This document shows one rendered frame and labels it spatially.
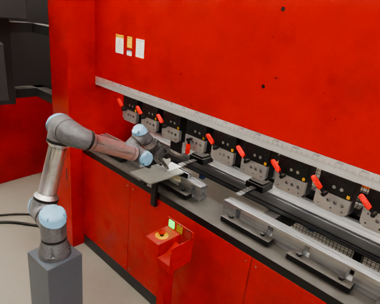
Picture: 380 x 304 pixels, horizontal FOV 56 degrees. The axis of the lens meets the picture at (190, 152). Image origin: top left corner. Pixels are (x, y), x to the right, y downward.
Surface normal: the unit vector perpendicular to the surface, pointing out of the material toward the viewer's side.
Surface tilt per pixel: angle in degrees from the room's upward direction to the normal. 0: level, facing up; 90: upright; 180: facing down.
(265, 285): 90
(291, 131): 90
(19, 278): 0
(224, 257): 90
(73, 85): 90
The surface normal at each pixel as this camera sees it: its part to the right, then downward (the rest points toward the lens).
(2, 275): 0.10, -0.92
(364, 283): -0.70, 0.20
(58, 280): 0.76, 0.31
